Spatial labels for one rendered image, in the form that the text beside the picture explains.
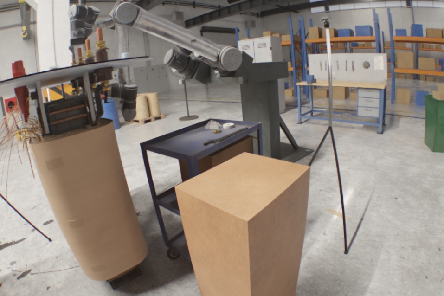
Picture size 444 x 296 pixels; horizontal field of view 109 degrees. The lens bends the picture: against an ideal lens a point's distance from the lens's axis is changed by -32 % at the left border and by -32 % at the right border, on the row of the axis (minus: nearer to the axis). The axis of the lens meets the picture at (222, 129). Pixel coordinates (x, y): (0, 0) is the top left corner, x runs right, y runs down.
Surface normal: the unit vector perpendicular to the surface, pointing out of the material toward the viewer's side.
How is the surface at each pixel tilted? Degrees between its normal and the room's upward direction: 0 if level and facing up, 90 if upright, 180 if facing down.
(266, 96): 90
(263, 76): 90
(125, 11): 103
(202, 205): 90
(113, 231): 90
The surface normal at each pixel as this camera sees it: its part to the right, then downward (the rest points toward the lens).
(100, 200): 0.72, 0.11
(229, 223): -0.69, 0.25
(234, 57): 0.50, 0.40
